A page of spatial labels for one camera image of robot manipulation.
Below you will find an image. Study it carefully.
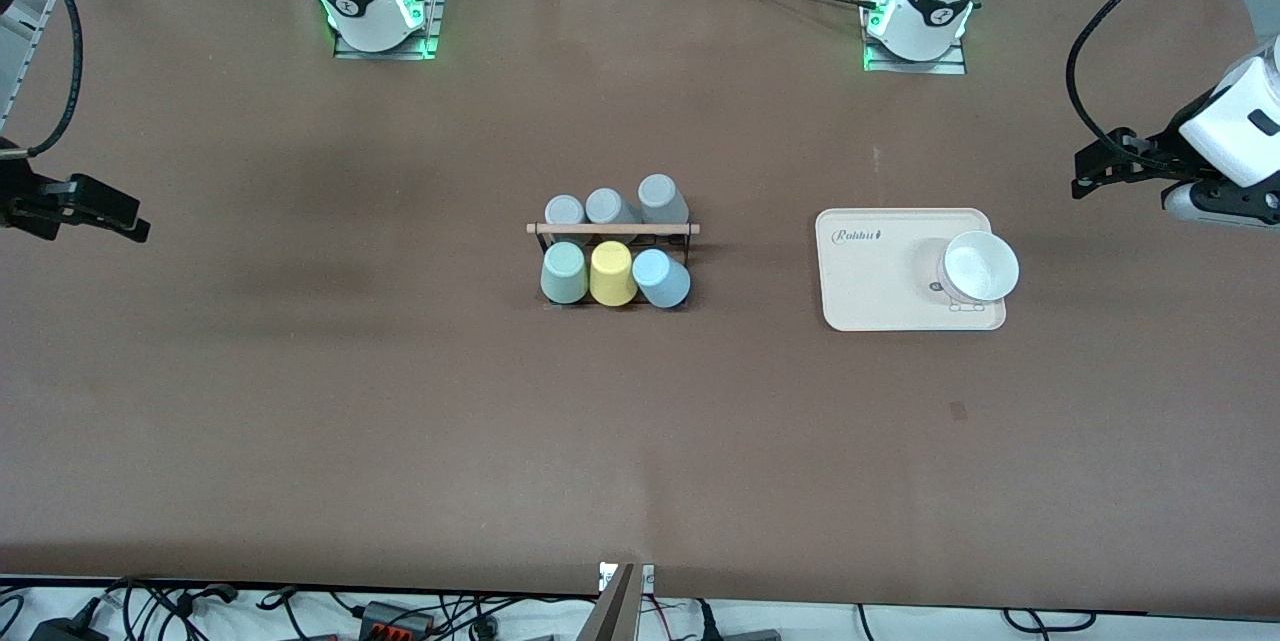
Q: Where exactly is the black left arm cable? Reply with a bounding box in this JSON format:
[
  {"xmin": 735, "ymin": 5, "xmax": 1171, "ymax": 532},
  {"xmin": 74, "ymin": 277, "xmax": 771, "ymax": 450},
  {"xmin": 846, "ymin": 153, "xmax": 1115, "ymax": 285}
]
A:
[{"xmin": 1064, "ymin": 0, "xmax": 1226, "ymax": 154}]

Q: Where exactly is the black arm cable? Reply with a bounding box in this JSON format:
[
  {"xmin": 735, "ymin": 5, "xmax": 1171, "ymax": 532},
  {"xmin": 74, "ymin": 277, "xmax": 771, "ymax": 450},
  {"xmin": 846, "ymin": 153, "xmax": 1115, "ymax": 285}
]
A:
[
  {"xmin": 1064, "ymin": 0, "xmax": 1226, "ymax": 154},
  {"xmin": 0, "ymin": 0, "xmax": 85, "ymax": 160}
]

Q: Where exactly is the black wire cup rack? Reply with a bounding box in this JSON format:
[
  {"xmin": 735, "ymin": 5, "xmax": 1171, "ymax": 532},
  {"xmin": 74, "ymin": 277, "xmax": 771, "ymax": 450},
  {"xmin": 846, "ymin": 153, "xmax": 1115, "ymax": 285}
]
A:
[{"xmin": 526, "ymin": 220, "xmax": 702, "ymax": 309}]

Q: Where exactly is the grey cup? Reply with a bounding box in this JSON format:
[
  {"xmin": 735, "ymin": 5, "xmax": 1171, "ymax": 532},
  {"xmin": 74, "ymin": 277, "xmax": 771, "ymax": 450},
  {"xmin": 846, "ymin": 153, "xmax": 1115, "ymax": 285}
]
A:
[
  {"xmin": 544, "ymin": 194, "xmax": 591, "ymax": 244},
  {"xmin": 636, "ymin": 173, "xmax": 692, "ymax": 227},
  {"xmin": 584, "ymin": 187, "xmax": 642, "ymax": 228}
]

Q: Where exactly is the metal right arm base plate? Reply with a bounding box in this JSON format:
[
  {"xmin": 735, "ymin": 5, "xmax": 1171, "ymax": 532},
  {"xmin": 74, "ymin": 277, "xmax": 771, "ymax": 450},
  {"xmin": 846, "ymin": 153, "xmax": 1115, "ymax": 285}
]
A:
[{"xmin": 332, "ymin": 0, "xmax": 447, "ymax": 61}]

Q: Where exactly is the yellow cup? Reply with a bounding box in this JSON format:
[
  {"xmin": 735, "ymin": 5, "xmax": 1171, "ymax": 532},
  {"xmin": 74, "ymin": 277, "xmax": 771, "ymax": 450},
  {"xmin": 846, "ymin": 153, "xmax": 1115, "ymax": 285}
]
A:
[{"xmin": 588, "ymin": 240, "xmax": 640, "ymax": 305}]

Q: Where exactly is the pale green cup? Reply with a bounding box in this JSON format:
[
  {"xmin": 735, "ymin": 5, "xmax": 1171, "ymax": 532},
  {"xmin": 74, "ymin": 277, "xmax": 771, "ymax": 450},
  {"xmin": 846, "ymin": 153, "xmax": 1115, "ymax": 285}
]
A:
[{"xmin": 539, "ymin": 240, "xmax": 590, "ymax": 306}]

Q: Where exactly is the black power adapter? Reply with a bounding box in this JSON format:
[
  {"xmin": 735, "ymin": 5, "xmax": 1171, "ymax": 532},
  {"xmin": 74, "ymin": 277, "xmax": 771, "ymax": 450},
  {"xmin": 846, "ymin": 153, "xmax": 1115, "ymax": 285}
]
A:
[{"xmin": 27, "ymin": 615, "xmax": 107, "ymax": 641}]

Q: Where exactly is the beige tray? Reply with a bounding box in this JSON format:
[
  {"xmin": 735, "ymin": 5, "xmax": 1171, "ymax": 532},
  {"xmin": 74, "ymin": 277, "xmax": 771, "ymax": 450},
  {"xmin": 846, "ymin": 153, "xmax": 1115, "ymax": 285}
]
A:
[{"xmin": 814, "ymin": 208, "xmax": 1008, "ymax": 333}]

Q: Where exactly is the grey camera stand leg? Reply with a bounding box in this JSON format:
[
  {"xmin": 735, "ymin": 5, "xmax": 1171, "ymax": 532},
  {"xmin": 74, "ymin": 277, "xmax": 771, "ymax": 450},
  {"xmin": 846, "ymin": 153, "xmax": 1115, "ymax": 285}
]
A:
[{"xmin": 577, "ymin": 563, "xmax": 642, "ymax": 641}]

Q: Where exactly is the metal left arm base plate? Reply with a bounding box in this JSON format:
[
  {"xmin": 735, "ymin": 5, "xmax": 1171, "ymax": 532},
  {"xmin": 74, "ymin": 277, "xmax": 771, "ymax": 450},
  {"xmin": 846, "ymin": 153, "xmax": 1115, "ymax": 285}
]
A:
[{"xmin": 862, "ymin": 0, "xmax": 969, "ymax": 76}]

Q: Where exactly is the black plug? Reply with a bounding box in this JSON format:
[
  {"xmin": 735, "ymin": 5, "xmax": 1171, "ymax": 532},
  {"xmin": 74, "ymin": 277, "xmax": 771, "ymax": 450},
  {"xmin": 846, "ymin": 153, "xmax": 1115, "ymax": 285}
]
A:
[{"xmin": 698, "ymin": 601, "xmax": 783, "ymax": 641}]

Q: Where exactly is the aluminium frame rail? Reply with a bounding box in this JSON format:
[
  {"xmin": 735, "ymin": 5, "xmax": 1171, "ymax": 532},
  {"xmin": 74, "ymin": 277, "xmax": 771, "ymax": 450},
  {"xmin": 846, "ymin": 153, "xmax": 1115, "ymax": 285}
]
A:
[{"xmin": 0, "ymin": 0, "xmax": 105, "ymax": 122}]

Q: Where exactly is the white bowl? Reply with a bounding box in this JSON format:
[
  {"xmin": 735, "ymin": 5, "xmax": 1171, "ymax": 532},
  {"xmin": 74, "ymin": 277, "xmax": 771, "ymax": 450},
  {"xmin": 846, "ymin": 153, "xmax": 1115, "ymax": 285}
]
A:
[{"xmin": 936, "ymin": 230, "xmax": 1022, "ymax": 305}]

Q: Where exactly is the light blue cup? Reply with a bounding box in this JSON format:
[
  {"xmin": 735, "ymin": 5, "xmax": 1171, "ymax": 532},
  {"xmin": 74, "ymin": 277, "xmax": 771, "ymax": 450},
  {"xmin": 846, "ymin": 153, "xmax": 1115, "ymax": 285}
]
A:
[{"xmin": 631, "ymin": 248, "xmax": 693, "ymax": 310}]

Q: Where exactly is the black power strip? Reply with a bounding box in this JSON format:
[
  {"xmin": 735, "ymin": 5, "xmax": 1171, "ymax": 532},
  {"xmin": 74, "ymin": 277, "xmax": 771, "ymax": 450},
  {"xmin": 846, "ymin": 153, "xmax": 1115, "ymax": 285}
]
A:
[{"xmin": 358, "ymin": 600, "xmax": 439, "ymax": 639}]

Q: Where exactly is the white bracket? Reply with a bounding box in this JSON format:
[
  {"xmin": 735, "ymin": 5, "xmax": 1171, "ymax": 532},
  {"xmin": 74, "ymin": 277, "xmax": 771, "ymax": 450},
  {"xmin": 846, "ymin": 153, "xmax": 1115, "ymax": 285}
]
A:
[{"xmin": 598, "ymin": 562, "xmax": 657, "ymax": 594}]

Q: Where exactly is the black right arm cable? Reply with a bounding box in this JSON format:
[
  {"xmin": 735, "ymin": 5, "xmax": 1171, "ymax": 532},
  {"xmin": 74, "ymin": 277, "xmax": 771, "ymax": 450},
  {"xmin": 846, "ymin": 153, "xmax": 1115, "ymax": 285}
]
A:
[{"xmin": 0, "ymin": 0, "xmax": 85, "ymax": 160}]

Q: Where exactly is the black cable loop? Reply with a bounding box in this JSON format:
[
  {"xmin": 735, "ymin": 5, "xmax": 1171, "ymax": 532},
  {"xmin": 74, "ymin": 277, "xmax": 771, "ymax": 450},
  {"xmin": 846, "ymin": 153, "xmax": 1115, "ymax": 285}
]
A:
[{"xmin": 1003, "ymin": 608, "xmax": 1098, "ymax": 635}]

